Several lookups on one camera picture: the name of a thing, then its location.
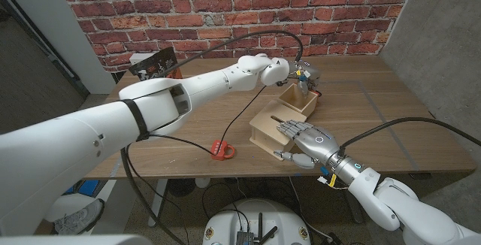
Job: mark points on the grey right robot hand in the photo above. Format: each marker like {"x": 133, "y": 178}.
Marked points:
{"x": 317, "y": 143}

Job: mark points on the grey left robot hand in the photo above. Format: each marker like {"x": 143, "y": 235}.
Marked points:
{"x": 310, "y": 74}

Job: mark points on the wooden drawer with red front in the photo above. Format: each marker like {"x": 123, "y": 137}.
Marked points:
{"x": 291, "y": 98}

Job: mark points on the wooden box with slot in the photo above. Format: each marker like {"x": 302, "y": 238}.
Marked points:
{"x": 267, "y": 124}

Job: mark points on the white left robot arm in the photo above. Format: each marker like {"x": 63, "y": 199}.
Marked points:
{"x": 94, "y": 140}

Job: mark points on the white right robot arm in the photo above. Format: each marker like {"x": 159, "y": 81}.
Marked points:
{"x": 406, "y": 211}

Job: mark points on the black orange snack package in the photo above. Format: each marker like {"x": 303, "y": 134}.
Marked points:
{"x": 154, "y": 66}

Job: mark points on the grey table leg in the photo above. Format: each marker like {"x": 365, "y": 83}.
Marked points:
{"x": 347, "y": 207}

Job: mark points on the black antenna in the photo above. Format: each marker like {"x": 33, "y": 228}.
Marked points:
{"x": 260, "y": 226}
{"x": 270, "y": 234}

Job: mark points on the red padlock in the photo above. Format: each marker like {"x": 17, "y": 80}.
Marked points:
{"x": 216, "y": 155}

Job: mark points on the grey finned electronics module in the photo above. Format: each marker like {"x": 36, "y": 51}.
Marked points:
{"x": 244, "y": 238}

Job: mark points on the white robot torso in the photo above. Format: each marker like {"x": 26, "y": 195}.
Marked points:
{"x": 225, "y": 222}

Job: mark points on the black round floor object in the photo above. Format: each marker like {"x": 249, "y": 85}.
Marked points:
{"x": 182, "y": 188}

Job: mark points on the white table leg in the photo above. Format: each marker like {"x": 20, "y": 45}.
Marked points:
{"x": 157, "y": 207}

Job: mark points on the white floor base blue pads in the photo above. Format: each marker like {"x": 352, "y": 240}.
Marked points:
{"x": 88, "y": 187}

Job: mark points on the grey sneaker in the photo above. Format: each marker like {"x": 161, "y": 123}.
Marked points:
{"x": 82, "y": 216}

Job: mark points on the printed brick wall backdrop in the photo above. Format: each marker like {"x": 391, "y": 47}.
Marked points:
{"x": 244, "y": 4}

